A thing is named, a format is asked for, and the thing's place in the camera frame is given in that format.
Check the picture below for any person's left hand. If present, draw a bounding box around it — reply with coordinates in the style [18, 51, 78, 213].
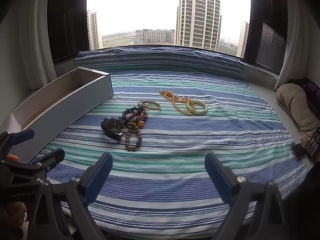
[0, 154, 29, 233]

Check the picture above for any gold ring pendant necklace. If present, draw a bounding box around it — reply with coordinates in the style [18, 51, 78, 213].
[160, 89, 180, 100]

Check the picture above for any wooden bead bracelet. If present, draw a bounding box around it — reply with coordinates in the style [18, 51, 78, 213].
[124, 120, 143, 152]

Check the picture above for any dark window blind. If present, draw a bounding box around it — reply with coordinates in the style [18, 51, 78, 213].
[244, 0, 288, 75]
[47, 0, 90, 61]

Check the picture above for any white cardboard box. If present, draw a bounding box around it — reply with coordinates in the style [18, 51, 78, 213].
[9, 66, 114, 164]

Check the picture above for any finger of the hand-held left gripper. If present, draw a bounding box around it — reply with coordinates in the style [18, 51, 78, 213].
[25, 148, 66, 179]
[0, 128, 35, 159]

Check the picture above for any wide tall apartment tower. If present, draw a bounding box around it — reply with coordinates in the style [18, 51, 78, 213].
[175, 0, 222, 53]

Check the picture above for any low brown building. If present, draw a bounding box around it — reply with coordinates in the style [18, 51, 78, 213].
[136, 29, 175, 44]

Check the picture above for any dark bead bracelet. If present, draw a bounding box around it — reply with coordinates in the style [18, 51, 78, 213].
[121, 105, 143, 124]

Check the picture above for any purple cloth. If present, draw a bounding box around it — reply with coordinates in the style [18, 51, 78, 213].
[287, 78, 320, 120]

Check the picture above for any beige cloth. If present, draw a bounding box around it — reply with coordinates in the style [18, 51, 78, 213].
[275, 82, 320, 140]

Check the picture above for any amber bead necklace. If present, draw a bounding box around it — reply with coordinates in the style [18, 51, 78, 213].
[161, 91, 198, 115]

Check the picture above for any black rectangular object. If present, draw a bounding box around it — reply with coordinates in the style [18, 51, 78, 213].
[290, 143, 305, 161]

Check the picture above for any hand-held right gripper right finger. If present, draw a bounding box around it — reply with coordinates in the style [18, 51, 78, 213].
[204, 152, 300, 240]

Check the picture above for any gold bangle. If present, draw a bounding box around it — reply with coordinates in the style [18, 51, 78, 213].
[137, 101, 161, 111]

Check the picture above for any blue green striped blanket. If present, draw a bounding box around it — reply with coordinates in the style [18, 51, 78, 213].
[32, 45, 309, 240]

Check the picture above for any black wrist watch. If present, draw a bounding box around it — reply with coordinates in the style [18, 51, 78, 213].
[101, 117, 123, 142]

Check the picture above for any red bead bracelet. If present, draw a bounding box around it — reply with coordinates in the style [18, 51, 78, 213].
[127, 112, 147, 128]

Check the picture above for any slim apartment tower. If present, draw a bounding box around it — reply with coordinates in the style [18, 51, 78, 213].
[236, 21, 250, 58]
[87, 10, 103, 51]

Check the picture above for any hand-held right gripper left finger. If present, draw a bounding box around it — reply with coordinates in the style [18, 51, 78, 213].
[27, 152, 113, 240]

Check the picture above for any pale jade bangle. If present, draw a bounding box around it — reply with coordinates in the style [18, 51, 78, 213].
[186, 99, 208, 116]

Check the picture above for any white curtain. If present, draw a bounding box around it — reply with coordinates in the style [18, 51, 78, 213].
[19, 0, 57, 90]
[274, 0, 320, 90]

